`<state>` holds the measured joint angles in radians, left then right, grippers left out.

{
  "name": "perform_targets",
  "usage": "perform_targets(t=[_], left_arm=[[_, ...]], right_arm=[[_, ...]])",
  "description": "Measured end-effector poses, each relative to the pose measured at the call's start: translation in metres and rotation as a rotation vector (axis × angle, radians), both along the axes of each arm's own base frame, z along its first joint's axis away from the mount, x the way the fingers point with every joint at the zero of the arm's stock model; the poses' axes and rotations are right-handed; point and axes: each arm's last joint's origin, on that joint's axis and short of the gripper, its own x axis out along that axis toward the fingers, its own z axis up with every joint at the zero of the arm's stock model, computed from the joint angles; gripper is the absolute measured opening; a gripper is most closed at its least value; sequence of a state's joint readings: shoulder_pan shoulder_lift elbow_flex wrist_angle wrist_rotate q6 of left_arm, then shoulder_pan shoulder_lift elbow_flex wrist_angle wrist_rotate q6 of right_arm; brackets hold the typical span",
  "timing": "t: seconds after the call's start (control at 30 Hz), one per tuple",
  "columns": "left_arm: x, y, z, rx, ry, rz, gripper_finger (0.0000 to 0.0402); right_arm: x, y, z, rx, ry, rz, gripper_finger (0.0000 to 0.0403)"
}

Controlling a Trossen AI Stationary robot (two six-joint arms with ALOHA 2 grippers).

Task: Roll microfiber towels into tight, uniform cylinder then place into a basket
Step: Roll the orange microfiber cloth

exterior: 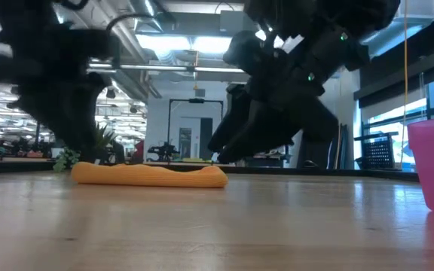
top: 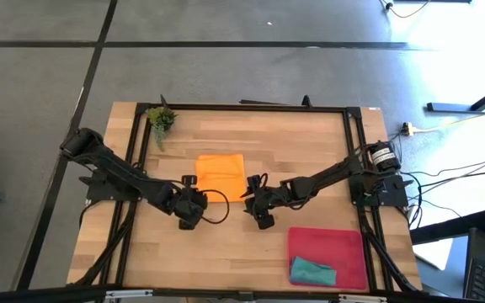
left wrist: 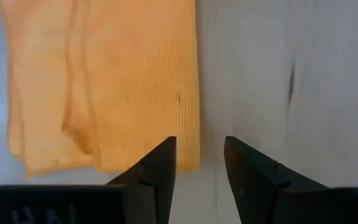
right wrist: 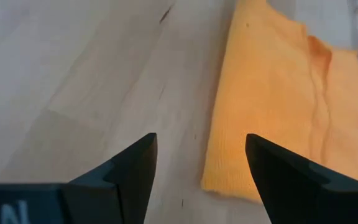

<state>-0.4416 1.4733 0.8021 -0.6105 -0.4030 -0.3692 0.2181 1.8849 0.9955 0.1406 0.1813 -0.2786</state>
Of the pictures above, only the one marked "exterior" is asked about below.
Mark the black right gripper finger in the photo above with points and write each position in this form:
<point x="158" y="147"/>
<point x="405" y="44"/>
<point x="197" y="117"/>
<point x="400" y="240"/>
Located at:
<point x="232" y="116"/>
<point x="262" y="135"/>

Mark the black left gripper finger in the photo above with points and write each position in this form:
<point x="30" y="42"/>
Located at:
<point x="70" y="116"/>

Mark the orange microfiber towel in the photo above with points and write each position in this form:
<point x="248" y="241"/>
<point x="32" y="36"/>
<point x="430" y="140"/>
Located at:
<point x="145" y="176"/>

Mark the small green potted plant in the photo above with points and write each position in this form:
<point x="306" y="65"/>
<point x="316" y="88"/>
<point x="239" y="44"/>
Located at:
<point x="64" y="158"/>

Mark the black leaning panel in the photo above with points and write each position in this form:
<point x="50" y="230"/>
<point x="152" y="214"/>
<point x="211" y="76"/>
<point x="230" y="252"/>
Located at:
<point x="341" y="147"/>

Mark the dark background desk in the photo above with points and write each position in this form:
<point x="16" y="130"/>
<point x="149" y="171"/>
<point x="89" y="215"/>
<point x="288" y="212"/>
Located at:
<point x="13" y="164"/>

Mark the red chair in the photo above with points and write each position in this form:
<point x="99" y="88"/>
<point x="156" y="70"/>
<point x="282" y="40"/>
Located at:
<point x="139" y="150"/>

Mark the long ceiling light bar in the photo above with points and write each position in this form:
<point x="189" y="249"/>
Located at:
<point x="156" y="67"/>

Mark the silver ceiling air duct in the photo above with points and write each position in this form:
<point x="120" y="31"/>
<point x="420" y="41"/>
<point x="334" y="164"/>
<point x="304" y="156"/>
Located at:
<point x="130" y="84"/>

